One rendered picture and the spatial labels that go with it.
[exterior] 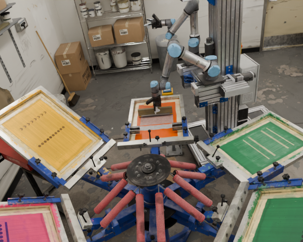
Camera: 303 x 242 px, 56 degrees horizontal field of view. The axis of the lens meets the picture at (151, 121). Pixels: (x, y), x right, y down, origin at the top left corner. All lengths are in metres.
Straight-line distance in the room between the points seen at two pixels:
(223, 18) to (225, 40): 0.24
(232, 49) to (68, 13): 4.03
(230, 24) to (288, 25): 3.81
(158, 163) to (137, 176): 0.17
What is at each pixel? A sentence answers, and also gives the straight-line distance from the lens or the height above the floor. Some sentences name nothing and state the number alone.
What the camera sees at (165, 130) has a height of 0.95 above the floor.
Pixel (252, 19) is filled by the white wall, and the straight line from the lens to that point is 6.41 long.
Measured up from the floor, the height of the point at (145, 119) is 0.95.
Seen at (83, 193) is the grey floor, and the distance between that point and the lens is 3.76.
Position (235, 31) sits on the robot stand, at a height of 1.63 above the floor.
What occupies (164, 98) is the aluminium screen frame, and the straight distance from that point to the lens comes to 3.25.
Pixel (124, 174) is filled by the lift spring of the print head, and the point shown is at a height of 1.25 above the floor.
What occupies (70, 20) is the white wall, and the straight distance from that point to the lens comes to 6.40.
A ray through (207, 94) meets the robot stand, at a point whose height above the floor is 1.11.
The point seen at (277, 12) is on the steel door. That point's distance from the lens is 6.59.
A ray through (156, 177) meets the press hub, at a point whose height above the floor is 1.31.
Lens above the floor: 2.68
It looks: 36 degrees down
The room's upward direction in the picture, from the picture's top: 9 degrees counter-clockwise
